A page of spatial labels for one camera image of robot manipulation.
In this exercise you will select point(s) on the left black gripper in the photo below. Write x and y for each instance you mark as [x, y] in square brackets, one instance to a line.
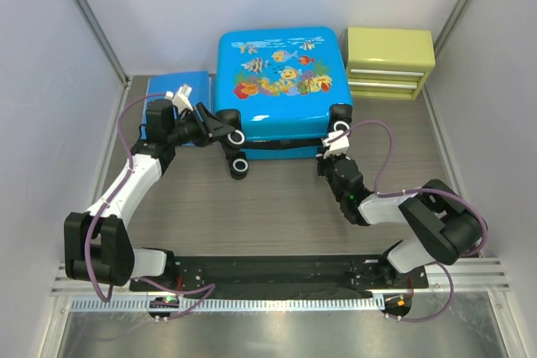
[215, 127]

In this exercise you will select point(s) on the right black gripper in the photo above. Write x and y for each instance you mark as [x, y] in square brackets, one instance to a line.
[325, 159]

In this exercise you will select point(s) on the blue suitcase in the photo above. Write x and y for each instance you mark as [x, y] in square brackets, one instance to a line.
[282, 90]

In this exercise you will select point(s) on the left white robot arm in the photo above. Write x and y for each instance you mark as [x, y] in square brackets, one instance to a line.
[97, 244]

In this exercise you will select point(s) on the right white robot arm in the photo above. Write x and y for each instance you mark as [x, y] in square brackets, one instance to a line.
[444, 226]

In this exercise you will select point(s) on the blue file folder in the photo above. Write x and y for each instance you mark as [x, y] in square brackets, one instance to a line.
[199, 82]

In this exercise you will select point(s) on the olive green drawer box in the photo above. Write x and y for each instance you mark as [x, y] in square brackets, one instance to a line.
[388, 63]

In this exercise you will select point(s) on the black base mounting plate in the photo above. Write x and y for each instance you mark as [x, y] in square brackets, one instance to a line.
[287, 277]

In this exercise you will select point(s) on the left aluminium frame post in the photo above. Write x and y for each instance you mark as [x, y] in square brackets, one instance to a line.
[99, 35]

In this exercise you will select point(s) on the aluminium frame post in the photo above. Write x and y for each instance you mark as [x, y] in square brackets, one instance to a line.
[99, 35]
[455, 14]

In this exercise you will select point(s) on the white slotted cable duct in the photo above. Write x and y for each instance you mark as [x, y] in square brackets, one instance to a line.
[153, 304]

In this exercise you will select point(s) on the right aluminium frame post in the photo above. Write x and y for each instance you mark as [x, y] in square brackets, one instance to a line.
[455, 14]

